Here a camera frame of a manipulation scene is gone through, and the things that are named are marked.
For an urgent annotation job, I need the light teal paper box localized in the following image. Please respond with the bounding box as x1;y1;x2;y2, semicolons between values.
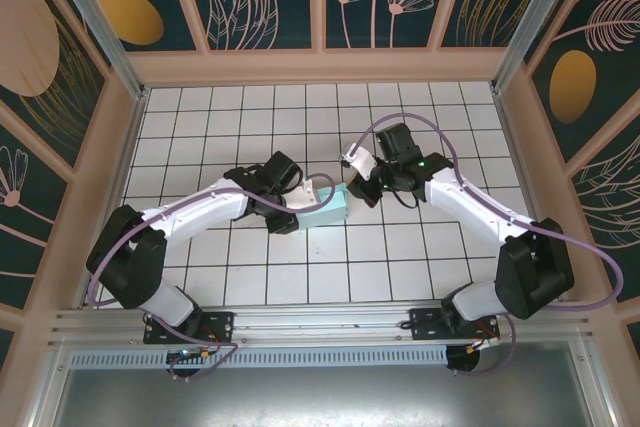
295;183;350;231

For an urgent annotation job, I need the aluminium mounting beam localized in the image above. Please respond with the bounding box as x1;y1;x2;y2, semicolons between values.
47;302;594;348

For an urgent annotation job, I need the small lit circuit board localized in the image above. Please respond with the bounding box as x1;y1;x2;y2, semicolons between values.
166;348;214;364

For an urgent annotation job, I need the grey metal sheet panel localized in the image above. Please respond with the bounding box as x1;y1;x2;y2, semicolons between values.
29;341;616;427

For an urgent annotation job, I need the aluminium side rail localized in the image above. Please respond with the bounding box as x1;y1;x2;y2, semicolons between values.
74;86;151;311
492;86;572;304

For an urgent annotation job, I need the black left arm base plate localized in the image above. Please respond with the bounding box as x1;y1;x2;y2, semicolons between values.
143;311;236;346

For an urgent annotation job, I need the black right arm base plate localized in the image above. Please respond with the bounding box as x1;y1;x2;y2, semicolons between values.
408;307;501;341

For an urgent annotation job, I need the slotted grey cable duct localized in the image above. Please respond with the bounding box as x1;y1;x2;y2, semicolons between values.
69;344;449;368

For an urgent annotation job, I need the yellow plug with wires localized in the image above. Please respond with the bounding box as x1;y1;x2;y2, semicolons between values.
464;336;501;354

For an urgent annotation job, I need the aluminium corner post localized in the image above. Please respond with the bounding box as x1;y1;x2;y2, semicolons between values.
42;0;150;101
491;0;590;94

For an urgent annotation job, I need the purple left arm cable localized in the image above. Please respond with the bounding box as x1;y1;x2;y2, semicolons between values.
85;174;337;383

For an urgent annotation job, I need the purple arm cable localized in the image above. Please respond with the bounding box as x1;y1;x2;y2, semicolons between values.
347;113;626;378
85;174;337;383

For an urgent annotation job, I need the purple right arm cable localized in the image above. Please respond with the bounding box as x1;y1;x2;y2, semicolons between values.
347;113;626;378

